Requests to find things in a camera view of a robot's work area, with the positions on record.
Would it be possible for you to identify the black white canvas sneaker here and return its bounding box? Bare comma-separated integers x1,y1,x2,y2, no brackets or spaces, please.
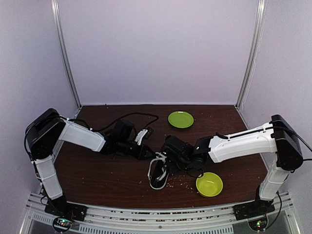
148,160,169,190

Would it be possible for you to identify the white shoelace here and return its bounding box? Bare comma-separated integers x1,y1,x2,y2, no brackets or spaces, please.
147,152,169,187

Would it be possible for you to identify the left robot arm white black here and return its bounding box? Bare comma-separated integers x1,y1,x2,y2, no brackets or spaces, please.
24,108,155,216

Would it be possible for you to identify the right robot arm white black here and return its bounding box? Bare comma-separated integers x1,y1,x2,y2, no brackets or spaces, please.
161,115,303,215

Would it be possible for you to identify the yellow-green bowl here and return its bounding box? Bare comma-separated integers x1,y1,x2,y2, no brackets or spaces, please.
195,172,223,197

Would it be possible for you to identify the green plate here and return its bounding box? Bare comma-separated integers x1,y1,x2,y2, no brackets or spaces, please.
168,111,195,129

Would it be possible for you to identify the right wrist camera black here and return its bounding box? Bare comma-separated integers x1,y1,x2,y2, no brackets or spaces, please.
160,136,194,163

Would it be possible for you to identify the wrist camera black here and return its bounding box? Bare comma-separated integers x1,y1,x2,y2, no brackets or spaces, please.
160,136,194,163
113,119,154,146

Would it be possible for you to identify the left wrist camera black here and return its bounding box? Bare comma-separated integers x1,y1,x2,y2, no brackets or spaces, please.
113,119,154,146

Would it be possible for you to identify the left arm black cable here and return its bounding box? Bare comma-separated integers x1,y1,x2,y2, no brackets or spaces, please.
24,112,159,161

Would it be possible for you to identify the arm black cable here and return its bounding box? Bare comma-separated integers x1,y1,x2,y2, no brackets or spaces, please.
24,112,159,161
264,121,312,220

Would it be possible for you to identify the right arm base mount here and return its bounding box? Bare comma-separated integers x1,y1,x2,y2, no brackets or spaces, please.
233,200,275,221

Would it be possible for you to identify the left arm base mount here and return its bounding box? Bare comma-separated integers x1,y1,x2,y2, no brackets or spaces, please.
44,202,87,221

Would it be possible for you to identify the front aluminium rail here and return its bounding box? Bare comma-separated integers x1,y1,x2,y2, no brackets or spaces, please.
18,192,303,234

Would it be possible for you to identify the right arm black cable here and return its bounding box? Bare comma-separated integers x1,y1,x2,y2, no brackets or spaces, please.
264,121,312,220

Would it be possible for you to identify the right aluminium frame post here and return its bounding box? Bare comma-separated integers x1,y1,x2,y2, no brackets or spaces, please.
235,0,266,110

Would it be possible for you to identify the aluminium frame post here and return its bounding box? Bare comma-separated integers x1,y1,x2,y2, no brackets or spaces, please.
235,0,266,110
51,0,82,109

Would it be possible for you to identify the left aluminium frame post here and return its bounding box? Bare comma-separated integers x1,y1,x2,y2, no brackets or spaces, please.
51,0,82,109

